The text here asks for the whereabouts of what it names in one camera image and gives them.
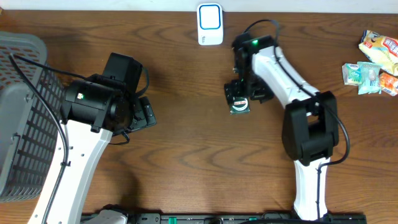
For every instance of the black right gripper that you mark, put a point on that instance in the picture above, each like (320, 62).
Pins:
(263, 92)

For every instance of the grey plastic shopping basket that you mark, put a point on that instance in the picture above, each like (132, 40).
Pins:
(28, 133)

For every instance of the teal snack pack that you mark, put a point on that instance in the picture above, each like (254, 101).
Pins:
(369, 78)

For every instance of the orange tissue pack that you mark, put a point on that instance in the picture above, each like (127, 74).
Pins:
(388, 84)

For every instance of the teal tissue pack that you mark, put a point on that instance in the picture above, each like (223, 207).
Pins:
(351, 74)

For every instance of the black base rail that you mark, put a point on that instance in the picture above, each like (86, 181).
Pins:
(112, 216)

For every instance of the large yellow snack bag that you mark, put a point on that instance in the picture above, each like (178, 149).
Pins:
(380, 49)

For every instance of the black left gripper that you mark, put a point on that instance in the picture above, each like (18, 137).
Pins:
(145, 114)

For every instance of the white barcode scanner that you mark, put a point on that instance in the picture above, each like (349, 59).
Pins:
(210, 23)

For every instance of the dark green round-logo box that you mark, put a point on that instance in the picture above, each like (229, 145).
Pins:
(240, 105)

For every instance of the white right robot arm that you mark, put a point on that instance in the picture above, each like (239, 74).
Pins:
(309, 129)

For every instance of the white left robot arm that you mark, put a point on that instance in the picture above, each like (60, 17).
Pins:
(93, 110)

